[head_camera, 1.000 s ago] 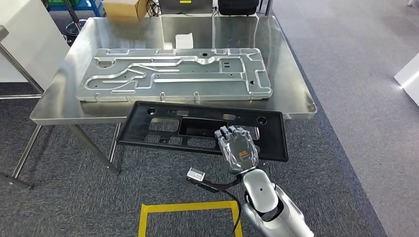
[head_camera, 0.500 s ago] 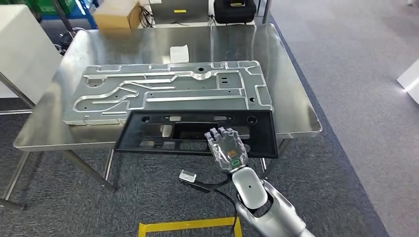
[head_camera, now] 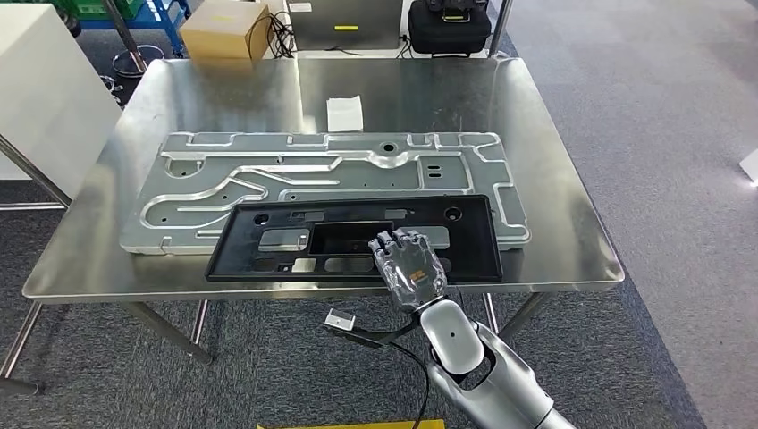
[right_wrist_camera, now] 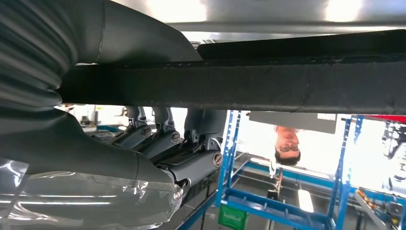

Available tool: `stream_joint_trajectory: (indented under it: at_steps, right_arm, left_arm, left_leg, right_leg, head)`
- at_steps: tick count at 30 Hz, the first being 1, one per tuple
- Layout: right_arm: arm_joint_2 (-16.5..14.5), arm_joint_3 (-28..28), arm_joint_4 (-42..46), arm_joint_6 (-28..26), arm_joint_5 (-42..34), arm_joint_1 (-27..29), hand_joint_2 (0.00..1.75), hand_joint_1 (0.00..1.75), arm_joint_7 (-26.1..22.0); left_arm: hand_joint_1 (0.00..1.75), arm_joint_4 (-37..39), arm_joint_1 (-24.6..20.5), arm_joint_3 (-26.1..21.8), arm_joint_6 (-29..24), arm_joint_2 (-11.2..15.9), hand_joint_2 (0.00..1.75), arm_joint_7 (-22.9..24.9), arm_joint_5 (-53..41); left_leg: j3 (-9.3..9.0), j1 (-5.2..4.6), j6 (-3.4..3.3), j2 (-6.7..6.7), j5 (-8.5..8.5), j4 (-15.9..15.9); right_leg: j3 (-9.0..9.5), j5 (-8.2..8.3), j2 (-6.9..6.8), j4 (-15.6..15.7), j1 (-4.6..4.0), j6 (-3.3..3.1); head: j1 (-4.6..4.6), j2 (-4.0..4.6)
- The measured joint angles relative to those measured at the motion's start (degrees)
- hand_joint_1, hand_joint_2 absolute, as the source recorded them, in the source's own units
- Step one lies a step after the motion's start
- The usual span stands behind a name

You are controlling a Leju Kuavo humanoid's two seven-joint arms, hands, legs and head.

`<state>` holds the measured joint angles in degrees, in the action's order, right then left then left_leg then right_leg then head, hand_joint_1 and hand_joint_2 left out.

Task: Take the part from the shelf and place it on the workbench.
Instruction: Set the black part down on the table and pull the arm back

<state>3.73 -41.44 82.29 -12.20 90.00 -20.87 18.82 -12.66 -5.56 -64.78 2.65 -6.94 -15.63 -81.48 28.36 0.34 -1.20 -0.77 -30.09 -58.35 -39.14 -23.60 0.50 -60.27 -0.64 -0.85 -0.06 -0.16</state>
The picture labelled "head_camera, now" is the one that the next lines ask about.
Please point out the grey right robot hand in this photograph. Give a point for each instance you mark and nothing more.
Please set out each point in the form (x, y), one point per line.
(411, 272)

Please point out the black plastic plate frame part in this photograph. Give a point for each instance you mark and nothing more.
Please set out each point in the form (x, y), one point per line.
(474, 248)

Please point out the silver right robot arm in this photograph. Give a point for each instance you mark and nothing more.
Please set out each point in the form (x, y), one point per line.
(503, 385)

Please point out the stainless steel workbench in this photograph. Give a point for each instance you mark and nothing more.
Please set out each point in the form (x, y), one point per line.
(474, 106)

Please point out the stamped metal panel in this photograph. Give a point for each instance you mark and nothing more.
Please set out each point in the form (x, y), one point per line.
(367, 177)

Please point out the white paper sheet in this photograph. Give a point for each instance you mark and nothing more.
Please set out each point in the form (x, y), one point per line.
(344, 113)

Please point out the black carry bag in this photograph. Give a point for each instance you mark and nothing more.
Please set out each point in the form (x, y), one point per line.
(450, 32)

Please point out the silver metal pole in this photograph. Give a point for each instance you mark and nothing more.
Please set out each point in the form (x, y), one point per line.
(500, 26)

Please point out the cardboard box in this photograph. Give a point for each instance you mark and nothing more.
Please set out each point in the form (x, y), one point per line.
(225, 32)

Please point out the black trash bin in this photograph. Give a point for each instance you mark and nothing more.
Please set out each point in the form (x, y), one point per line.
(133, 65)

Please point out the white cabinet with light strip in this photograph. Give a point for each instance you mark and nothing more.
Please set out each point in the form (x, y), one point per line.
(751, 166)

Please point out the blue cart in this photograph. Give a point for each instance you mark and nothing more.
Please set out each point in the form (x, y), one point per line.
(166, 15)

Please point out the dark metal pole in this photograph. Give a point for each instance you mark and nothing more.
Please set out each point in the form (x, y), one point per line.
(124, 35)

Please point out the stainless steel table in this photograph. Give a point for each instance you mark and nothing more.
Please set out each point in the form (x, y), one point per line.
(29, 167)

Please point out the green crate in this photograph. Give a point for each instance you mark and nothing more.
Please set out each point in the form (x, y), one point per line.
(89, 7)

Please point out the black camera bracket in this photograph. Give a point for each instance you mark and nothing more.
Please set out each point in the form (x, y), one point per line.
(367, 338)

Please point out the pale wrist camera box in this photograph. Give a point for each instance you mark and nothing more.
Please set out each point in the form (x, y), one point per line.
(340, 320)

